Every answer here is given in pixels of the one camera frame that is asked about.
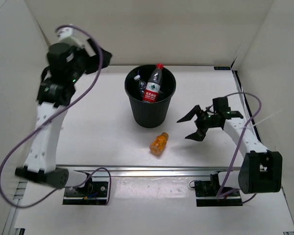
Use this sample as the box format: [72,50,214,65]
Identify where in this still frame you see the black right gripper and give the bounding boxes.
[177,105,220,141]

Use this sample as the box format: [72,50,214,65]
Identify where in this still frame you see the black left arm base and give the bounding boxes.
[62,179,110,206]

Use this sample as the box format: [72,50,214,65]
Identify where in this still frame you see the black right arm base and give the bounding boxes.
[190,180,243,208]

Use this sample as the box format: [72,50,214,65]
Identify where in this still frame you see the red label clear bottle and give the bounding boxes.
[143,64,164,103]

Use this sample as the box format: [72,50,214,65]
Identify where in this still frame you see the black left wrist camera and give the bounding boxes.
[55,24,91,56]

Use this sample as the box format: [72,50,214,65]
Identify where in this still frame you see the blue label clear bottle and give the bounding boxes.
[133,70,147,98]

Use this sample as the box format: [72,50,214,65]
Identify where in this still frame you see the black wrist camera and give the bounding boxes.
[213,96,231,114]
[55,24,91,56]

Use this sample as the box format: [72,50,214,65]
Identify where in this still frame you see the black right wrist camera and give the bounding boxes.
[213,96,231,114]

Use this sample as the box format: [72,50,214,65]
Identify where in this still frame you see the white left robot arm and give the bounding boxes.
[15,38,112,196]

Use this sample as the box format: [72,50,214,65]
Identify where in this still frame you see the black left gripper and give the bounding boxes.
[68,38,113,84]

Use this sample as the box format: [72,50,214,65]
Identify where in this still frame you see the aluminium table rail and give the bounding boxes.
[56,164,243,178]

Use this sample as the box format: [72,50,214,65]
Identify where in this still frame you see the black ribbed plastic bin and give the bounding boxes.
[124,64,176,128]

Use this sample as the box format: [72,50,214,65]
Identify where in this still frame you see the orange juice bottle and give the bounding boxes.
[149,132,169,155]

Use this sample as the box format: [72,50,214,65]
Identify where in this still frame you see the white cable tie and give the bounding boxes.
[242,109,284,129]

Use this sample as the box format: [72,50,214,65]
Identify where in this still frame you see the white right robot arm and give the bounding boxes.
[178,105,282,197]

